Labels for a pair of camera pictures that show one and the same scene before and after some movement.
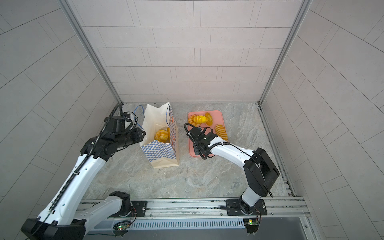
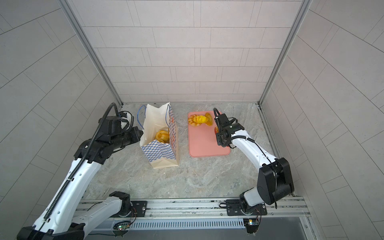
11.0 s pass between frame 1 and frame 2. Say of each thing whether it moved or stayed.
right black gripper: moved
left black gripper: stayed
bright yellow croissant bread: stayed
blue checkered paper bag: stayed
